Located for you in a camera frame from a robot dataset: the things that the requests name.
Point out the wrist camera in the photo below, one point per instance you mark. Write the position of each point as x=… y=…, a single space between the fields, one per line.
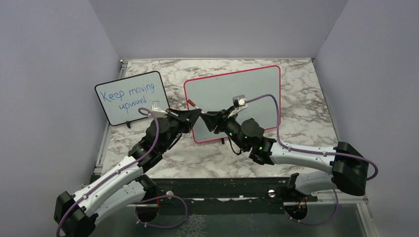
x=239 y=102
x=156 y=108

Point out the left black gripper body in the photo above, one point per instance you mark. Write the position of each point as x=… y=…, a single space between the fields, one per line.
x=177 y=126

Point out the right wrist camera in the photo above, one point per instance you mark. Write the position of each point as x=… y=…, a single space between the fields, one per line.
x=239 y=102

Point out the red marker cap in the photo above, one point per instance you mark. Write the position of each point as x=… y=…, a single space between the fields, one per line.
x=190 y=102

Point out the black framed written whiteboard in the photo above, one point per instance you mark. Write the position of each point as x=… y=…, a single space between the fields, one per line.
x=121 y=99

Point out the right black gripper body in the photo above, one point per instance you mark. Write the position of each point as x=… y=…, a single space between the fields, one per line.
x=230 y=125

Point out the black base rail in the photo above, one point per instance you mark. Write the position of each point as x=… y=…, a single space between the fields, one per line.
x=210 y=196

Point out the aluminium frame rail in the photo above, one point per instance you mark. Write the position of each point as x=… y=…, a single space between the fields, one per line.
x=360 y=198

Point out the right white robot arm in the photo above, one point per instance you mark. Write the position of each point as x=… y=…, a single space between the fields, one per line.
x=341 y=167

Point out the red framed whiteboard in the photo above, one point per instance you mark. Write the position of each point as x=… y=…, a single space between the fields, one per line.
x=214 y=93

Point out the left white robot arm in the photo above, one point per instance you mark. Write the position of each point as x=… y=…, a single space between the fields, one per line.
x=78 y=214

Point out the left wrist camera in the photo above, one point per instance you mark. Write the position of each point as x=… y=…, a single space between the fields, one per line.
x=156 y=108

